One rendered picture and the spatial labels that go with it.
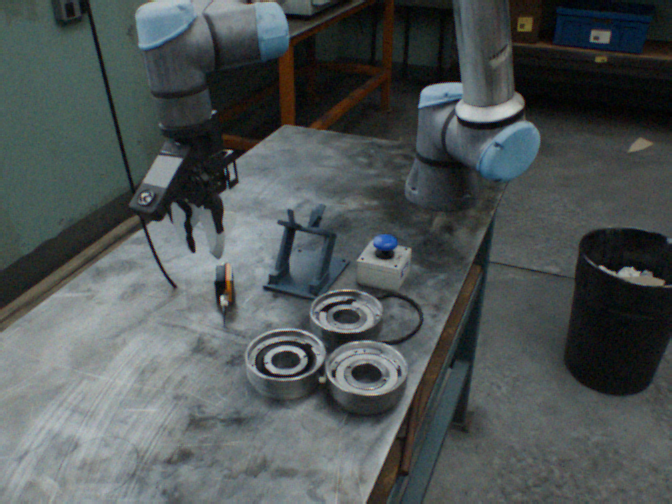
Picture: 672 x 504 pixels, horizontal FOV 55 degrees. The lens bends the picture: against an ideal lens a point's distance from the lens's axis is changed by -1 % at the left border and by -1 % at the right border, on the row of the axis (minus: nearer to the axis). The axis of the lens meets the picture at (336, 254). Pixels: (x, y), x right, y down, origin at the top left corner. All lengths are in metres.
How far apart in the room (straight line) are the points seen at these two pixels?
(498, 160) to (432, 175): 0.20
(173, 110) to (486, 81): 0.51
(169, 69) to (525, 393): 1.56
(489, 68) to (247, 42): 0.41
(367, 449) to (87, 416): 0.35
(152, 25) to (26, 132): 1.80
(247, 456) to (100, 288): 0.45
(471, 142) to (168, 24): 0.55
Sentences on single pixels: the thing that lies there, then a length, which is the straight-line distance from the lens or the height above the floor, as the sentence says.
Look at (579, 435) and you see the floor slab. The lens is 2.04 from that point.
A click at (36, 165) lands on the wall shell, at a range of 2.69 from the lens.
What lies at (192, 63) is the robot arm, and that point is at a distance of 0.88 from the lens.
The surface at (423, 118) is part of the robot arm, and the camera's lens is 1.28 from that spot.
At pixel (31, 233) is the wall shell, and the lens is 2.73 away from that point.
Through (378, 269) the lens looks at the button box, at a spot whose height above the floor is 0.84.
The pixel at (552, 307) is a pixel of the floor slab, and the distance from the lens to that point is 2.51.
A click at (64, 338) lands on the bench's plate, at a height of 0.80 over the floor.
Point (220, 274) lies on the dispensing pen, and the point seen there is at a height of 0.84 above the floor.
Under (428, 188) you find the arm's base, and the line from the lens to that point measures 1.30.
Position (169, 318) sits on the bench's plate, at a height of 0.80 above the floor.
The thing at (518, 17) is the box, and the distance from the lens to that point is 4.25.
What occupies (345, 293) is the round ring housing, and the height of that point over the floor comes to 0.84.
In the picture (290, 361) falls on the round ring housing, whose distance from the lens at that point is 0.90.
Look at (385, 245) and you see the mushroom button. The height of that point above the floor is 0.87.
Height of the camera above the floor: 1.40
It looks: 31 degrees down
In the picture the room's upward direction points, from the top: straight up
